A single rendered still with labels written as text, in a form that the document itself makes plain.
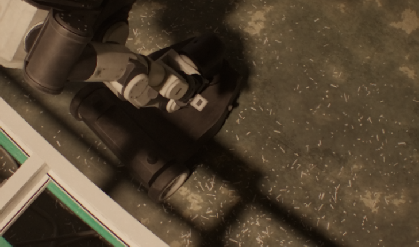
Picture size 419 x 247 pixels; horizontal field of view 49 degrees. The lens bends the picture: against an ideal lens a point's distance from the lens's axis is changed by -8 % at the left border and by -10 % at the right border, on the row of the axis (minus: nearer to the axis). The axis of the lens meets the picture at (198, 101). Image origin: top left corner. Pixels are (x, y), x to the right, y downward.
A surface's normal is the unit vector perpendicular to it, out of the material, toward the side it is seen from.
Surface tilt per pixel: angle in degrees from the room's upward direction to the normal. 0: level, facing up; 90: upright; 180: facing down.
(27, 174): 0
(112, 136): 0
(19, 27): 54
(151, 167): 0
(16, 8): 39
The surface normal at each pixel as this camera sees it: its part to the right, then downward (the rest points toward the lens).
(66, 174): 0.01, -0.46
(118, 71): 0.72, 0.62
